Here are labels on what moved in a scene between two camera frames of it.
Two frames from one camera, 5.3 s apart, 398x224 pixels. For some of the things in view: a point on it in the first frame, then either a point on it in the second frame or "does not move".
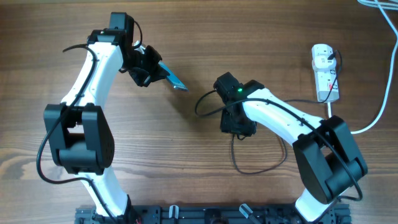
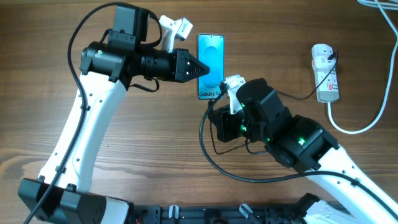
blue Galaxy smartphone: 173,79 → 211,51
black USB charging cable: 333,91 → 245,145
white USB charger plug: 321,62 does not move
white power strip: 327,87 does not move
